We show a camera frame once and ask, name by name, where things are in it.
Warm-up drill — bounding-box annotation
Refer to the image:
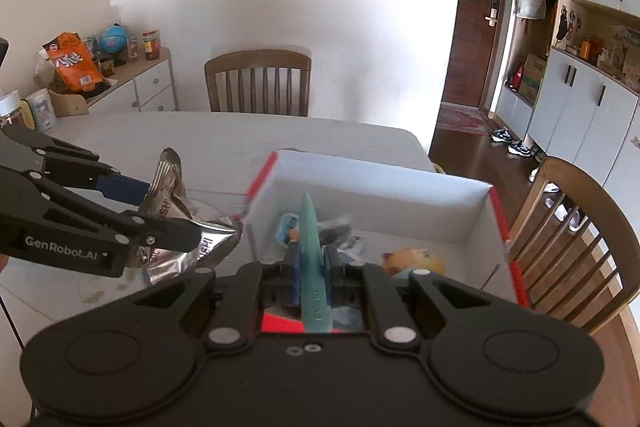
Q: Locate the brown cardboard carton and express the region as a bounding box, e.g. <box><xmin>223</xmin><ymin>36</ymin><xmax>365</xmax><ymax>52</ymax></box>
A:
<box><xmin>518</xmin><ymin>53</ymin><xmax>548</xmax><ymax>108</ymax></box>

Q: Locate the white printed mug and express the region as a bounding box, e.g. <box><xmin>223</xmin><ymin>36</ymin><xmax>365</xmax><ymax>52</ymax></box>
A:
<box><xmin>25</xmin><ymin>88</ymin><xmax>58</xmax><ymax>132</ymax></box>

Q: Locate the dark brown door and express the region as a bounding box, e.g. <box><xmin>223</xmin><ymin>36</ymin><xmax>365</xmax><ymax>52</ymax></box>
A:
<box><xmin>440</xmin><ymin>0</ymin><xmax>516</xmax><ymax>110</ymax></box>

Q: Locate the hanging tote bag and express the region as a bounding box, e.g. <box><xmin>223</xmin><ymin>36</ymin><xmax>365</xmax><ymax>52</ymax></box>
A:
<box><xmin>515</xmin><ymin>0</ymin><xmax>547</xmax><ymax>22</ymax></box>

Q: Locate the small wooden chair back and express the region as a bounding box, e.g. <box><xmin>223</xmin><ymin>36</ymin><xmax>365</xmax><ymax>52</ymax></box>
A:
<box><xmin>50</xmin><ymin>89</ymin><xmax>90</xmax><ymax>118</ymax></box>

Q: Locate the black figure wall sticker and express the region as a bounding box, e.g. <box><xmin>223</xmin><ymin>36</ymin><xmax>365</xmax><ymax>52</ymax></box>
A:
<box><xmin>554</xmin><ymin>6</ymin><xmax>573</xmax><ymax>45</ymax></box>

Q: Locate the white sideboard cabinet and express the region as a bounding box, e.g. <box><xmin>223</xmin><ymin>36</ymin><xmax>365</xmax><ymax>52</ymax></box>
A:
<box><xmin>50</xmin><ymin>47</ymin><xmax>178</xmax><ymax>118</ymax></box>

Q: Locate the white wall cabinet unit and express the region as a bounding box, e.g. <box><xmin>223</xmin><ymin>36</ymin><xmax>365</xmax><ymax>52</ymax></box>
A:
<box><xmin>492</xmin><ymin>0</ymin><xmax>640</xmax><ymax>208</ymax></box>

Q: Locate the red cardboard box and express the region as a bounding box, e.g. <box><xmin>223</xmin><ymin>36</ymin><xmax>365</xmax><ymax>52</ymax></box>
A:
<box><xmin>242</xmin><ymin>150</ymin><xmax>531</xmax><ymax>335</ymax></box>

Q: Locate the white desktop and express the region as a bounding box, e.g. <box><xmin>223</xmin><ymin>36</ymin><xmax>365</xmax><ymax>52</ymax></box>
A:
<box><xmin>0</xmin><ymin>111</ymin><xmax>436</xmax><ymax>338</ymax></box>

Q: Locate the wooden slat back chair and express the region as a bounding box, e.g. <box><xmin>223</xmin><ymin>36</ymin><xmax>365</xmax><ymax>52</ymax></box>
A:
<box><xmin>507</xmin><ymin>157</ymin><xmax>630</xmax><ymax>337</ymax></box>
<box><xmin>204</xmin><ymin>49</ymin><xmax>312</xmax><ymax>118</ymax></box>

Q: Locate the patterned door rug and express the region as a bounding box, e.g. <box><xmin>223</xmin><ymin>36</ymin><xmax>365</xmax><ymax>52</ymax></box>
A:
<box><xmin>435</xmin><ymin>103</ymin><xmax>493</xmax><ymax>136</ymax></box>

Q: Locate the glass bottle with white cap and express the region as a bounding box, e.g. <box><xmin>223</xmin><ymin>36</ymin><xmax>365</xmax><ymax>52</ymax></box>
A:
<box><xmin>0</xmin><ymin>90</ymin><xmax>28</xmax><ymax>128</ymax></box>

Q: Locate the blue desk globe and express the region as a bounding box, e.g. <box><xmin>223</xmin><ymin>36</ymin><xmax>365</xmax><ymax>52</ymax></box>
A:
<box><xmin>98</xmin><ymin>23</ymin><xmax>126</xmax><ymax>68</ymax></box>

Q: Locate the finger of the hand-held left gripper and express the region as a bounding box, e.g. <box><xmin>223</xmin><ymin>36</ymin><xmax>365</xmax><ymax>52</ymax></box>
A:
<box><xmin>0</xmin><ymin>124</ymin><xmax>151</xmax><ymax>208</ymax></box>
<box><xmin>0</xmin><ymin>167</ymin><xmax>203</xmax><ymax>279</ymax></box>

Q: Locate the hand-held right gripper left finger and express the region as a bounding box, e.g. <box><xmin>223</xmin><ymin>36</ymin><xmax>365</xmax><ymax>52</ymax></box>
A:
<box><xmin>107</xmin><ymin>251</ymin><xmax>305</xmax><ymax>351</ymax></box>

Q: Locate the blue plastic packet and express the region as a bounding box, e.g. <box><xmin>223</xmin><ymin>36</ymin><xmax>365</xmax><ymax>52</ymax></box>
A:
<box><xmin>276</xmin><ymin>213</ymin><xmax>301</xmax><ymax>249</ymax></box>

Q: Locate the jar with red label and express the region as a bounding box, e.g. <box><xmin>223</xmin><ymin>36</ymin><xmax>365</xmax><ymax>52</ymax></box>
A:
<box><xmin>142</xmin><ymin>29</ymin><xmax>161</xmax><ymax>61</ymax></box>

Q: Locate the teal plastic scraper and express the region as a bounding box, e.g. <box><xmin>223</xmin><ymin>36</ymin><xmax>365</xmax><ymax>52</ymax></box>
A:
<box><xmin>298</xmin><ymin>193</ymin><xmax>335</xmax><ymax>334</ymax></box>

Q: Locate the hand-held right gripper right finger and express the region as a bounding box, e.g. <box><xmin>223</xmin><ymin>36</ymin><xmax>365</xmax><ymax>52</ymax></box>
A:
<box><xmin>322</xmin><ymin>246</ymin><xmax>522</xmax><ymax>352</ymax></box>

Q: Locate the yellow plush toy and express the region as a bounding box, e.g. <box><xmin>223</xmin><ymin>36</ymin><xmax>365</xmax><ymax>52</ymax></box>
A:
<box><xmin>382</xmin><ymin>248</ymin><xmax>446</xmax><ymax>279</ymax></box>

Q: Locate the silver foil snack wrapper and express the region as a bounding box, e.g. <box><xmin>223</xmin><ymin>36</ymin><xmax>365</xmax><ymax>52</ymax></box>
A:
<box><xmin>125</xmin><ymin>148</ymin><xmax>244</xmax><ymax>284</ymax></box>

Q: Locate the orange snack bag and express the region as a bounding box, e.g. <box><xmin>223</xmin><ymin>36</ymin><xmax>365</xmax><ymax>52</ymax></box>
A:
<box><xmin>42</xmin><ymin>32</ymin><xmax>105</xmax><ymax>92</ymax></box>

